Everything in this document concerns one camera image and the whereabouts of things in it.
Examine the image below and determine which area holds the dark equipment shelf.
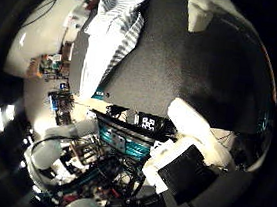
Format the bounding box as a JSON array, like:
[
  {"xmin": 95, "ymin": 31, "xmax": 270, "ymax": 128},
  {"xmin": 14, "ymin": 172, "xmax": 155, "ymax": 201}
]
[{"xmin": 45, "ymin": 87, "xmax": 77, "ymax": 128}]

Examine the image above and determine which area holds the teal equipment rack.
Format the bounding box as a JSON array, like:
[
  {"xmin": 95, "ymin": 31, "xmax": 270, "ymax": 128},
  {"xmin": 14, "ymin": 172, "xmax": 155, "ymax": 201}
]
[{"xmin": 91, "ymin": 111, "xmax": 159, "ymax": 163}]

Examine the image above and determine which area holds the black box with tag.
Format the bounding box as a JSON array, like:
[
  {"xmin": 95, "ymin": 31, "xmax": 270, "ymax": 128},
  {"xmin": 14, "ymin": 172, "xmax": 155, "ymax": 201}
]
[{"xmin": 135, "ymin": 111, "xmax": 165, "ymax": 134}]

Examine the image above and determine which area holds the blue white striped cloth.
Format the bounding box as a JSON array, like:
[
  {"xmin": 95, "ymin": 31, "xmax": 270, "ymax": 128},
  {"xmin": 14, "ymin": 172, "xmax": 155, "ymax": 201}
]
[{"xmin": 76, "ymin": 0, "xmax": 150, "ymax": 105}]

